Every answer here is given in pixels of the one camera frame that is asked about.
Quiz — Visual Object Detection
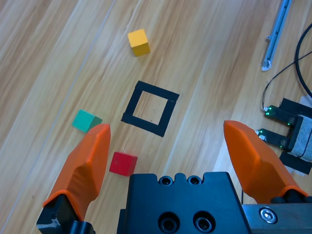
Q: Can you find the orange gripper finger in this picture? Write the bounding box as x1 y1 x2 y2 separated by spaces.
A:
223 120 312 204
36 123 112 234

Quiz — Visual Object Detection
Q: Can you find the aluminium rail profile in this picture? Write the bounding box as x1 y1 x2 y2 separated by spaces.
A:
261 0 293 72

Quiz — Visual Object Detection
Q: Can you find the black dongle with green LED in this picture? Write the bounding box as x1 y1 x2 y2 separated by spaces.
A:
264 104 299 127
258 128 291 149

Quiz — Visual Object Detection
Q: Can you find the red wooden block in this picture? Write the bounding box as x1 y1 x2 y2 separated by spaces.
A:
109 151 138 176

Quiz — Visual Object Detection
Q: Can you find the black tape square outline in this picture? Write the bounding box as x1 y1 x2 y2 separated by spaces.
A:
121 80 180 138

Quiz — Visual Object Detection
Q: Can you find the green wooden block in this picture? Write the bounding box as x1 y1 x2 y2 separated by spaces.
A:
71 109 103 134

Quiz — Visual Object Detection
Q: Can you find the thin black wire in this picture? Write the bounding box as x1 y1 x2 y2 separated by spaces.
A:
262 51 312 110

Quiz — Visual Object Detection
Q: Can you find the yellow wooden block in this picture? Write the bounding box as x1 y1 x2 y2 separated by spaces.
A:
127 29 151 58

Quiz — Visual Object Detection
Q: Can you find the thick black loose cable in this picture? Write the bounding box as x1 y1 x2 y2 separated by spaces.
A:
294 23 312 96

